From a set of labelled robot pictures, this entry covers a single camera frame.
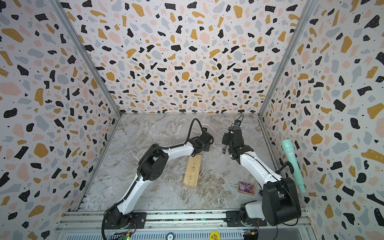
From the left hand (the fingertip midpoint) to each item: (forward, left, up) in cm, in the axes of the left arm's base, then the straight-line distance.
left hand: (210, 143), depth 102 cm
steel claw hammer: (-9, -7, +6) cm, 13 cm away
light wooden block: (-21, +12, +1) cm, 24 cm away
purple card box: (-30, -19, -1) cm, 36 cm away
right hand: (-4, -12, +15) cm, 20 cm away
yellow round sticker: (-51, +1, -1) cm, 51 cm away
